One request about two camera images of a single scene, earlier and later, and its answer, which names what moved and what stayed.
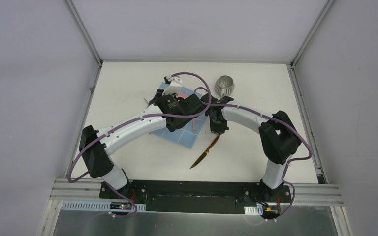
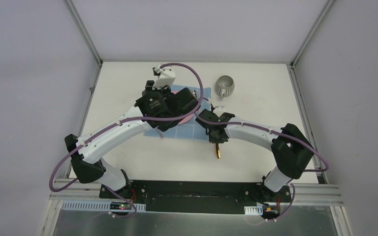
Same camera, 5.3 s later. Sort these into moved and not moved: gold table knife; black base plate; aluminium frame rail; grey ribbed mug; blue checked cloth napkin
Moved: blue checked cloth napkin; gold table knife
Not moved: grey ribbed mug; black base plate; aluminium frame rail
